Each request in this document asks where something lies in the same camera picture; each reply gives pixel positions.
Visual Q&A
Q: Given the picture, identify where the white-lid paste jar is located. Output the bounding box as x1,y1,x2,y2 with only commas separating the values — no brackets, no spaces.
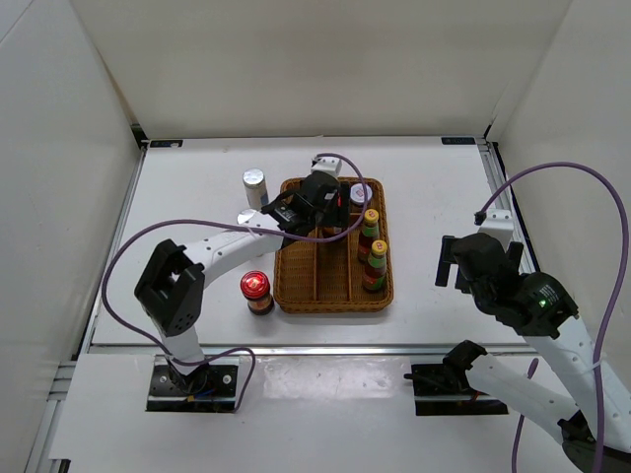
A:
349,182,373,207

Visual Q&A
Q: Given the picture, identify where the yellow-cap sauce bottle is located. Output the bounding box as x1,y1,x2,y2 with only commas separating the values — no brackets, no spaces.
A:
357,209,380,263
362,239,387,292

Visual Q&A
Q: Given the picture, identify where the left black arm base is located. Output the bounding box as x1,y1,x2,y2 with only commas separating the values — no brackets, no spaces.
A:
146,359,239,414

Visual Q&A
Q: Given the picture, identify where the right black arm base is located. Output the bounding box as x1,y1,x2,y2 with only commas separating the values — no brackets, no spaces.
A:
403,364,509,417

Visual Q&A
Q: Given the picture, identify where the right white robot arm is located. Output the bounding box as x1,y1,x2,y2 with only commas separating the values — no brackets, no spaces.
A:
436,233,630,472

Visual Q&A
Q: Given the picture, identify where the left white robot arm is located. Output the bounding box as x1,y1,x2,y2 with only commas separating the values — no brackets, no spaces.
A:
134,170,351,394

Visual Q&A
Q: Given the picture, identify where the far silver-lid spice jar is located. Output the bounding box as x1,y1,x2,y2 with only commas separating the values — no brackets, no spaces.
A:
243,168,269,211

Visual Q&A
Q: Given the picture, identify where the silver-lid spice jar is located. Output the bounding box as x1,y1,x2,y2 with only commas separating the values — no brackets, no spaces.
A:
243,168,269,211
236,208,270,258

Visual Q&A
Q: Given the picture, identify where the near silver-lid spice jar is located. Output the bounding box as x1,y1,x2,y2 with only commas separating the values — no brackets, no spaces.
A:
236,208,270,258

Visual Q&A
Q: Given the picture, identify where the brown wicker divided basket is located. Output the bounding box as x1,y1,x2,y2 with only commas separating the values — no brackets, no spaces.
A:
273,176,395,314

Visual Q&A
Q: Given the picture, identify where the right dark table label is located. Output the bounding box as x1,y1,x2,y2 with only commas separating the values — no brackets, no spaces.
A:
441,136,476,146

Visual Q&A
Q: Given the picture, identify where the dark table label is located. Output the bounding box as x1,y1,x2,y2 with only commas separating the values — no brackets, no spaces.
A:
149,140,183,149
441,136,476,146

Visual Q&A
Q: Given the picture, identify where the left dark table label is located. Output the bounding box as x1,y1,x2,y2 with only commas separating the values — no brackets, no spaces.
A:
149,140,183,149

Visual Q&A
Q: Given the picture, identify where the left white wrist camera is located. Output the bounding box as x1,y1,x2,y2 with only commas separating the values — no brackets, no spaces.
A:
311,156,342,178

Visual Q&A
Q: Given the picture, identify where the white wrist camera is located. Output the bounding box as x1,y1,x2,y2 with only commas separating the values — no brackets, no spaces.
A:
311,156,342,178
474,209,515,249

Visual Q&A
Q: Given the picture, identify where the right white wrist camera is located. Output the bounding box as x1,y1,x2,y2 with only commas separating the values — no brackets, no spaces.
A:
474,209,515,249

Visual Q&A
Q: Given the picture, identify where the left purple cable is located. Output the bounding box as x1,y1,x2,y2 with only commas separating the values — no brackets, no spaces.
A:
101,152,369,414

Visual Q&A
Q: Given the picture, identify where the purple cable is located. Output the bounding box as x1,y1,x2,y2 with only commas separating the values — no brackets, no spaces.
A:
101,152,369,414
472,162,630,473

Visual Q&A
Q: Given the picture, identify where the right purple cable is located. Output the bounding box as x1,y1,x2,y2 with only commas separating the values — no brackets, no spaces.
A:
472,162,630,473

